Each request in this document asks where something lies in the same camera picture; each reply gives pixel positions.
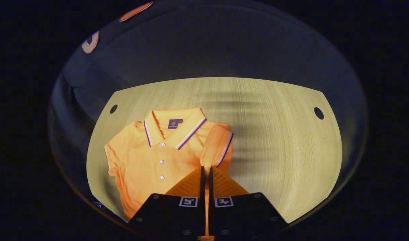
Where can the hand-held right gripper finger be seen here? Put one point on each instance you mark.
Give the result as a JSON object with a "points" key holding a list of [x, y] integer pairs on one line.
{"points": [[211, 187], [202, 187]]}

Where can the orange polo T-shirt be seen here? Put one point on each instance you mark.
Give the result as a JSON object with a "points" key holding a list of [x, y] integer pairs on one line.
{"points": [[141, 160]]}

